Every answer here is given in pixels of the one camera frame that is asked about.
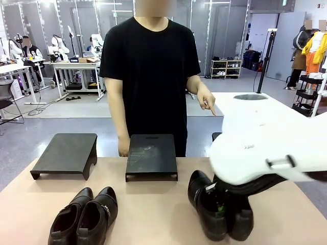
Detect black utility cart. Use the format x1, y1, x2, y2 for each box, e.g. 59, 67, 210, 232
292, 73, 327, 117

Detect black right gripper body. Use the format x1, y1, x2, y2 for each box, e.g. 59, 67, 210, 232
213, 175, 252, 206

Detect thick black right arm hose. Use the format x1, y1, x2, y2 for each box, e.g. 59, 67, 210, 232
229, 173, 315, 198

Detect black buckle leather shoe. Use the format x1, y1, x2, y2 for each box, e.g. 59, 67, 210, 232
48, 187, 94, 245
76, 186, 119, 245

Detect person's left forearm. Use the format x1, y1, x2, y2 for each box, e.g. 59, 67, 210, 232
186, 75, 209, 94

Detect white table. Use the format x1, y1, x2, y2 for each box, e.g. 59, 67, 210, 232
211, 91, 311, 119

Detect person's right hand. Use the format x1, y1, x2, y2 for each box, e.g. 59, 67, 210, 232
117, 136, 130, 158

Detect mannequin with dark jacket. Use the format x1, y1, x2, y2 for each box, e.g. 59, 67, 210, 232
285, 20, 314, 90

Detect black office chair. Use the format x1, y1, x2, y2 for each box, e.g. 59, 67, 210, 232
0, 79, 26, 126

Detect dark storage crates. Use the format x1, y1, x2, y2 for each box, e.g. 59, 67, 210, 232
242, 50, 263, 71

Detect person's right forearm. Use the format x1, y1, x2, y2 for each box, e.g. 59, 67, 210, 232
105, 76, 129, 140

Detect person's left hand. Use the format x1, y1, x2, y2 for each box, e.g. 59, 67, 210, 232
196, 83, 217, 117

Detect mannequin with yellow jacket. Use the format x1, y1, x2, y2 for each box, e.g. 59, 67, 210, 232
301, 20, 327, 75

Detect ring light stand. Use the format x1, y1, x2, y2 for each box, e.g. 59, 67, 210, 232
67, 25, 78, 57

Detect person in black t-shirt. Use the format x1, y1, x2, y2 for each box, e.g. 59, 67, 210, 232
99, 0, 201, 158

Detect black tripod pole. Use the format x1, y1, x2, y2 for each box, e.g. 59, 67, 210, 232
256, 29, 278, 94

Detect plain black leather shoe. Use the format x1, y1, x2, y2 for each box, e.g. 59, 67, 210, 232
226, 195, 254, 242
188, 170, 228, 242

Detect scratched black shoe stand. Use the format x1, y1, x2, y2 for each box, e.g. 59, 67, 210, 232
125, 134, 178, 182

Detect wooden shoe rack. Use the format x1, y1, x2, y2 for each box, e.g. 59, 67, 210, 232
211, 59, 242, 80

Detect background person varsity jacket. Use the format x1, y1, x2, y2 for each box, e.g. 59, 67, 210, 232
21, 35, 44, 86

